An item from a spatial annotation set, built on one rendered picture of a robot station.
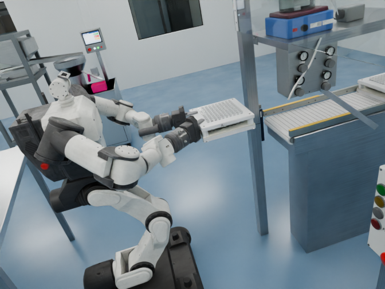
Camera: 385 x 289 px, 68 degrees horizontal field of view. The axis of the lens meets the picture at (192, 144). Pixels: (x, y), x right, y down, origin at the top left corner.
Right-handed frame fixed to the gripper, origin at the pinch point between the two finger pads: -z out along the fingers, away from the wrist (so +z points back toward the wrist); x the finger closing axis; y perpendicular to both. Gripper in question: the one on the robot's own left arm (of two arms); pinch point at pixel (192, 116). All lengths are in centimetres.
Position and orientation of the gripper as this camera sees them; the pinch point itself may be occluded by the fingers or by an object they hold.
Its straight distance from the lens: 138.9
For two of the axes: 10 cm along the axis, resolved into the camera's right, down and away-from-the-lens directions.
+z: -9.7, 2.3, 0.1
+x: 2.1, 8.5, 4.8
